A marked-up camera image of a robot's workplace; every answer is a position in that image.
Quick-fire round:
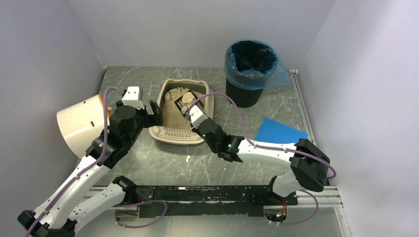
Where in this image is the beige litter box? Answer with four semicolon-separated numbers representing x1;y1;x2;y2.
149;79;212;145

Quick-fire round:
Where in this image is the litter clump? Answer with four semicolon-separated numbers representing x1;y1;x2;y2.
169;87;189;100
181;92;195;104

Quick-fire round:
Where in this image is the black litter scoop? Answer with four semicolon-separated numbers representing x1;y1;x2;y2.
174;91;198;121

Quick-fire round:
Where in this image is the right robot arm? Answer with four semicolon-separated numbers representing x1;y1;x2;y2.
191;118;330;197

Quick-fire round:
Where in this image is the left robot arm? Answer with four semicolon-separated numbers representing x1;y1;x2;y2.
17;99;163;237

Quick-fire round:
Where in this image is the cat litter pile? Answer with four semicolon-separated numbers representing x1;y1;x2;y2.
163;89;203;130

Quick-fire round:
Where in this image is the black trash bin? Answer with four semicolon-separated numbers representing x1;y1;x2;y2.
225;79;263;108

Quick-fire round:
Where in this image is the blue sheet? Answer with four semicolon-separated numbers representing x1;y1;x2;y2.
255;118;308;144

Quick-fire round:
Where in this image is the beige cylindrical container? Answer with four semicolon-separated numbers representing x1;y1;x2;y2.
56;94;104;158

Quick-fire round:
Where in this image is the blue plastic bin liner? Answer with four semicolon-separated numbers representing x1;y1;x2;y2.
224;39;291;90

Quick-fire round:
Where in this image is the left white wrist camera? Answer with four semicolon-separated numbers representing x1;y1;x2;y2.
122;86;145;110

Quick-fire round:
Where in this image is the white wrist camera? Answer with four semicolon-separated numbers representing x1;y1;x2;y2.
188;105;208;128
122;86;145;110

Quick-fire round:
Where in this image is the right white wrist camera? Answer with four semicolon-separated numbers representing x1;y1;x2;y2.
188;105;208;128

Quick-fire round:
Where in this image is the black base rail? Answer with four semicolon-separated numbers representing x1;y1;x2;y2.
136;185;298;218

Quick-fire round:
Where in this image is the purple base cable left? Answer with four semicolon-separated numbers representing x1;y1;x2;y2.
114;198;168;229

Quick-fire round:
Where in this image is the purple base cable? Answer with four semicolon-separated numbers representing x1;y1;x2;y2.
268;187;319;226
114;198;168;229

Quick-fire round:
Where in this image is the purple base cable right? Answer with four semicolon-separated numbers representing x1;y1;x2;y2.
268;187;319;226

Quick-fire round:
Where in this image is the aluminium frame rail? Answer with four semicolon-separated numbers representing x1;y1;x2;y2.
289;69;342;208

